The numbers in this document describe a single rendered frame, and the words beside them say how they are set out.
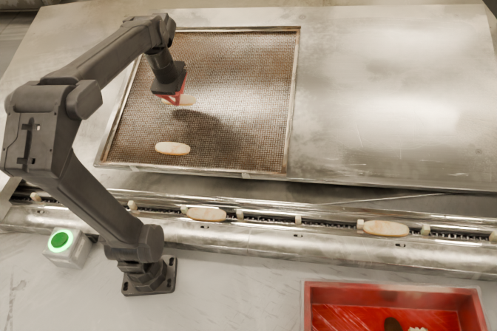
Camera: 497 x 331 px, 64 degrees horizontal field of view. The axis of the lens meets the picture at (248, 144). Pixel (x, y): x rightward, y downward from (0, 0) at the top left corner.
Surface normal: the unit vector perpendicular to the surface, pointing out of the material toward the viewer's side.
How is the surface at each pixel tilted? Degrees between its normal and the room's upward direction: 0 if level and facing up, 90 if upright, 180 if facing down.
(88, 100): 90
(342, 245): 0
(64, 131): 90
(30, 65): 0
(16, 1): 90
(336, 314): 0
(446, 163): 10
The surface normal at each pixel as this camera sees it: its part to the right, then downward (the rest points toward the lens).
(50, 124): -0.15, -0.18
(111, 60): 0.98, -0.04
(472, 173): -0.15, -0.49
